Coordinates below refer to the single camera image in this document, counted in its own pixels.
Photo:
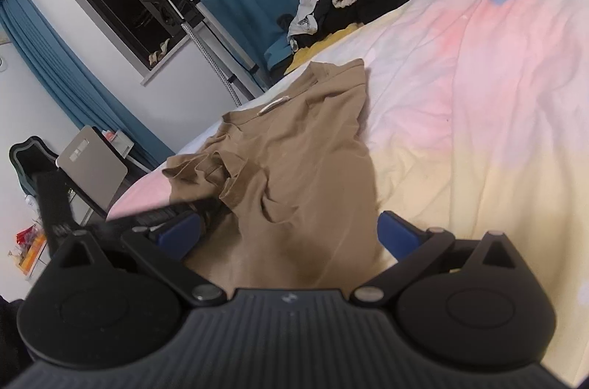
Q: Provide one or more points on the black padded chair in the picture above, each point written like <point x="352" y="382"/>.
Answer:
<point x="32" y="161"/>

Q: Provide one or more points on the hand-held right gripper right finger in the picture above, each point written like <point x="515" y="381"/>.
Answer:
<point x="393" y="234"/>

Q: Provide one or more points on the small cream object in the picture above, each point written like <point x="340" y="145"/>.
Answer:
<point x="158" y="53"/>

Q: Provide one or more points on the narrow teal curtain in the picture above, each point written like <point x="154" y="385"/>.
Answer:
<point x="69" y="85"/>

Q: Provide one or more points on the tan shirt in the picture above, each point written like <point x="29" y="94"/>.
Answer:
<point x="299" y="149"/>

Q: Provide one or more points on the pastel bed blanket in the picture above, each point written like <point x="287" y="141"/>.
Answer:
<point x="483" y="94"/>

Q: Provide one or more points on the white box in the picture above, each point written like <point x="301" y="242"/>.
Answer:
<point x="122" y="142"/>

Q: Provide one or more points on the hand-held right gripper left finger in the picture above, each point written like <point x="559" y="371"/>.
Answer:
<point x="179" y="234"/>

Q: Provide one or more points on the yellow cloth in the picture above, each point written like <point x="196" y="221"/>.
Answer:
<point x="313" y="50"/>

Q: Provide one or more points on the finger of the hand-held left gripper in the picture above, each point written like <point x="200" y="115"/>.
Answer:
<point x="175" y="208"/>

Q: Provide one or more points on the grey laptop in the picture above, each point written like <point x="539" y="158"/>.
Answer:
<point x="92" y="165"/>

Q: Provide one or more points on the white grey garment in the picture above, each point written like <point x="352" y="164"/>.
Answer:
<point x="306" y="11"/>

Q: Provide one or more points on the red and orange packets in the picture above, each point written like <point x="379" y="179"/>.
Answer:
<point x="30" y="253"/>

